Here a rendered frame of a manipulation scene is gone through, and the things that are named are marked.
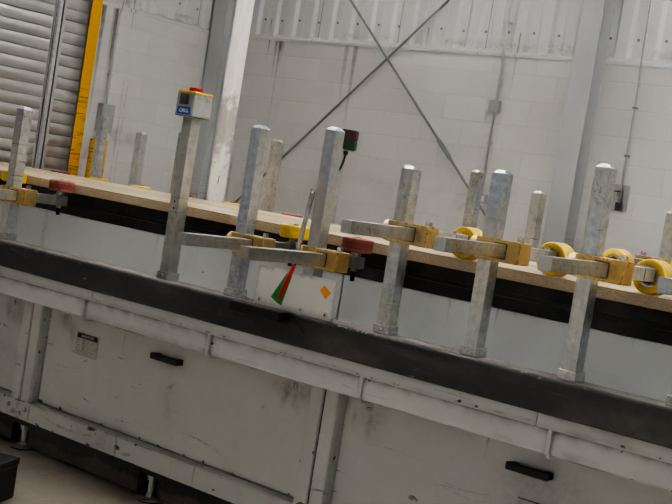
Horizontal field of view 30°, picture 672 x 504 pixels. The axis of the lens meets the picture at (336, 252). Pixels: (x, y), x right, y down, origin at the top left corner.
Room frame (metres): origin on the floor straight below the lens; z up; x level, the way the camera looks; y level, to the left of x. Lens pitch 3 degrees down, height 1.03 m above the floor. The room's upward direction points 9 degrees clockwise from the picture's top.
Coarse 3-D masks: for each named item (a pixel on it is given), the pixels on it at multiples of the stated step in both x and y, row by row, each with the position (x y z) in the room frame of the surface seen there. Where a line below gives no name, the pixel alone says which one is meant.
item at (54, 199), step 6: (0, 192) 3.81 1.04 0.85; (6, 192) 3.82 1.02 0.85; (12, 192) 3.84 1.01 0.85; (0, 198) 3.81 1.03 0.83; (6, 198) 3.83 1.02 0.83; (12, 198) 3.84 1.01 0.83; (42, 198) 3.93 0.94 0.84; (48, 198) 3.95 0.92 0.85; (54, 198) 3.97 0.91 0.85; (60, 198) 3.98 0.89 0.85; (66, 198) 4.00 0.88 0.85; (54, 204) 3.97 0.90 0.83; (60, 204) 3.99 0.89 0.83; (66, 204) 4.00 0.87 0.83
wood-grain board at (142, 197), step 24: (0, 168) 4.46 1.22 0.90; (24, 168) 4.97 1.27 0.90; (96, 192) 3.96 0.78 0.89; (120, 192) 3.96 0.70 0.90; (144, 192) 4.36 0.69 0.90; (192, 216) 3.68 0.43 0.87; (216, 216) 3.62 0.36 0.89; (264, 216) 3.88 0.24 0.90; (288, 216) 4.27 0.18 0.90; (336, 240) 3.34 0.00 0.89; (384, 240) 3.50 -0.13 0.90; (432, 264) 3.14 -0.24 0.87; (456, 264) 3.10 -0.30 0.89; (504, 264) 3.18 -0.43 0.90; (552, 288) 2.92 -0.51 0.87; (600, 288) 2.85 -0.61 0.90; (624, 288) 2.92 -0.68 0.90
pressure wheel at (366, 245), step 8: (344, 240) 3.17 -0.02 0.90; (352, 240) 3.15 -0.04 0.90; (360, 240) 3.15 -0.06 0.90; (368, 240) 3.16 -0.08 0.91; (344, 248) 3.16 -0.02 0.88; (352, 248) 3.15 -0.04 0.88; (360, 248) 3.15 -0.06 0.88; (368, 248) 3.16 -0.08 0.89; (360, 256) 3.18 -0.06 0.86; (352, 272) 3.18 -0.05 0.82; (352, 280) 3.18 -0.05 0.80
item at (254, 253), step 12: (240, 252) 2.87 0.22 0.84; (252, 252) 2.87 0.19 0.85; (264, 252) 2.90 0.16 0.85; (276, 252) 2.93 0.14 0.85; (288, 252) 2.96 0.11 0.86; (300, 252) 3.00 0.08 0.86; (312, 252) 3.05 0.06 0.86; (312, 264) 3.04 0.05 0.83; (324, 264) 3.07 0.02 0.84; (360, 264) 3.18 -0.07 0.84
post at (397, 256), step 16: (400, 176) 2.97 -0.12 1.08; (416, 176) 2.96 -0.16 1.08; (400, 192) 2.96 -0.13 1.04; (416, 192) 2.97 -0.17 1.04; (400, 208) 2.96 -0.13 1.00; (400, 256) 2.95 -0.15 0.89; (400, 272) 2.96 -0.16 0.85; (384, 288) 2.96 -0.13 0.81; (400, 288) 2.97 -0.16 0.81; (384, 304) 2.96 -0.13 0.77; (384, 320) 2.95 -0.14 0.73
